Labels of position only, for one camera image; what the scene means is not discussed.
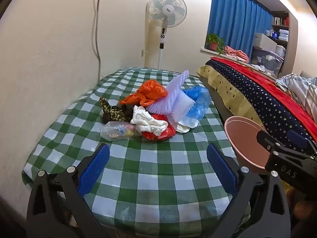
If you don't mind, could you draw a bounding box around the white standing fan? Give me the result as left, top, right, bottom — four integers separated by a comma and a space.
146, 0, 188, 70

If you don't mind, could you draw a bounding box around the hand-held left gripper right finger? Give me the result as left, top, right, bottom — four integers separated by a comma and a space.
206, 143, 292, 238

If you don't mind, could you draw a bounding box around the blue curtain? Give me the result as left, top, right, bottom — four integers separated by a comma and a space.
207, 0, 273, 56

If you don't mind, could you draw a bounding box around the clear plastic bag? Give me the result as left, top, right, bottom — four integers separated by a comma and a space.
100, 121, 143, 141

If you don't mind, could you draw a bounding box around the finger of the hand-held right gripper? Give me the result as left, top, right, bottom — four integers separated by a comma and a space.
256, 130, 286, 155
287, 129, 317, 155

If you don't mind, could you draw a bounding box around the red blanket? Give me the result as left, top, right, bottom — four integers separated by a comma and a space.
210, 57, 317, 140

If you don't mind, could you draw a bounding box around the white pot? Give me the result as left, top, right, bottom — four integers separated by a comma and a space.
275, 45, 287, 58

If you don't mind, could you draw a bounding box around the white paper bag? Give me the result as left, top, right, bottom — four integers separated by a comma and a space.
130, 105, 169, 137

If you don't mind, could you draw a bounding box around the pink plastic bin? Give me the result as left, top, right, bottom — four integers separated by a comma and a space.
224, 116, 274, 175

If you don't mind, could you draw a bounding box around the crumpled white paper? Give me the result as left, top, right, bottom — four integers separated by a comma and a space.
176, 117, 199, 133

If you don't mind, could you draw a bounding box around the green checked tablecloth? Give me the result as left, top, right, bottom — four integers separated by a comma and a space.
22, 67, 249, 238

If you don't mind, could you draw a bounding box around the red plastic bag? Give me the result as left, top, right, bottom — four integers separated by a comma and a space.
142, 113, 177, 142

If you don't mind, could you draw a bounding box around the blue plastic bag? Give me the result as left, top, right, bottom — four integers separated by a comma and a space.
184, 87, 211, 121

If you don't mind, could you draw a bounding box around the pink cloth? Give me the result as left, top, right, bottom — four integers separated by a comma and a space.
223, 45, 250, 62

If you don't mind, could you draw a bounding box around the navy star-print blanket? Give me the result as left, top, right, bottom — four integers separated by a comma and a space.
197, 58, 314, 150

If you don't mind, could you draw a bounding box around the person's right hand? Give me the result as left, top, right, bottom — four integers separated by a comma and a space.
288, 186, 317, 220

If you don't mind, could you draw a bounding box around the grey wall cable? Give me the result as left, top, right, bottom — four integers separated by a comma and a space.
91, 0, 105, 80

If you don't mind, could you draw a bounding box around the row of books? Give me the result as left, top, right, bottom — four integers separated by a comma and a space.
273, 16, 289, 27

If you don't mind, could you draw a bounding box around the orange plastic bag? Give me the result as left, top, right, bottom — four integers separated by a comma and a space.
119, 80, 168, 107

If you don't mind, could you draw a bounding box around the wooden bookshelf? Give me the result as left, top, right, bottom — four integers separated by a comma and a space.
271, 11, 291, 56

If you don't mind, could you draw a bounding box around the striped duvet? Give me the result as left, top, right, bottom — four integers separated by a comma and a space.
275, 73, 317, 120

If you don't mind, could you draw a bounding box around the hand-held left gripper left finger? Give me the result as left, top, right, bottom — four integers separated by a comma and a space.
26, 143, 111, 238

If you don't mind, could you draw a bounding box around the black packet with floral pattern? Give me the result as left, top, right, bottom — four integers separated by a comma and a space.
99, 97, 134, 124

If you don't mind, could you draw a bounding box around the potted green plant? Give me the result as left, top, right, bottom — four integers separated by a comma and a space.
205, 33, 226, 54

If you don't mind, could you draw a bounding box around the white box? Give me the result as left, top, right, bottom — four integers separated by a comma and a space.
254, 32, 278, 53

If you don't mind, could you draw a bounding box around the clear storage box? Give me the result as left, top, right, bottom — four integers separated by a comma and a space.
250, 47, 284, 77

